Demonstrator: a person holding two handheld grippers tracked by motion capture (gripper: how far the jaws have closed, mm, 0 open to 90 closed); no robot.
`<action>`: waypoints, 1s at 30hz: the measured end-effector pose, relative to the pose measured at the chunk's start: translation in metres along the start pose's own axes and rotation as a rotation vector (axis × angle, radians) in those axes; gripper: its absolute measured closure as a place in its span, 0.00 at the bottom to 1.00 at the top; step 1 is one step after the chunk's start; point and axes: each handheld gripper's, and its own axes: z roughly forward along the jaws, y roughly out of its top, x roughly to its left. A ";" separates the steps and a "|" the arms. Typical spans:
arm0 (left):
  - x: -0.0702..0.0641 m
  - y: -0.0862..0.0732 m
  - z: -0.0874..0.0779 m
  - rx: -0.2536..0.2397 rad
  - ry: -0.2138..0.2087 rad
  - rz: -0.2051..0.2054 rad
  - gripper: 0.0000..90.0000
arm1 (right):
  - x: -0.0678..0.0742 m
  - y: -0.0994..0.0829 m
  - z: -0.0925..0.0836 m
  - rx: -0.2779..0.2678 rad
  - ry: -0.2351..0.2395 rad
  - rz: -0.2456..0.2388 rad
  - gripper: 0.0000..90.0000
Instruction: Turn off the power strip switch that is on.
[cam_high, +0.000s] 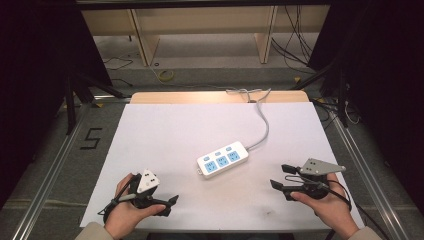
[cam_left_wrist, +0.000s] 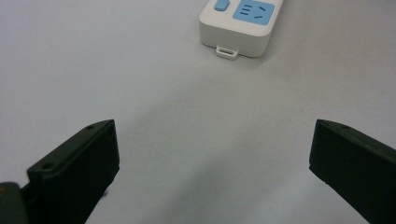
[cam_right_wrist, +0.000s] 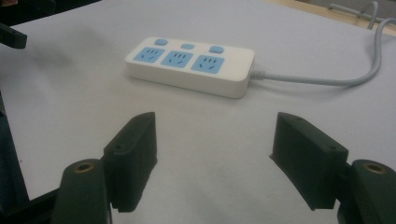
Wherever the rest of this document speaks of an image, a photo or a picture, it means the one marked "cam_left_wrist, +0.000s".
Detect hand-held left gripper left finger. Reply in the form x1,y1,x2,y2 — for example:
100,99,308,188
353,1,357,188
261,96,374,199
20,119,120,224

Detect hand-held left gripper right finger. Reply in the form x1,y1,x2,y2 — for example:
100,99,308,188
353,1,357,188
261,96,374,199
308,119,396,224

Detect white power strip blue sockets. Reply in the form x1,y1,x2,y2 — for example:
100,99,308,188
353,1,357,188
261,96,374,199
198,0,285,61

